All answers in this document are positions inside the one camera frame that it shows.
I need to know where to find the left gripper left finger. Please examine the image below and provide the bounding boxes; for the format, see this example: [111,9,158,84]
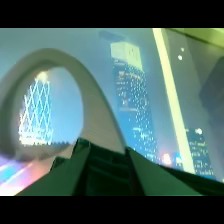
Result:
[16,138,92,197]

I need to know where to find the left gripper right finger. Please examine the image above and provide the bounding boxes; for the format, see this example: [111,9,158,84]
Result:
[125,147,202,197]

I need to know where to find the dark blue jeans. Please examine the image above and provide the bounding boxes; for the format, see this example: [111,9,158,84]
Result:
[51,137,224,197]

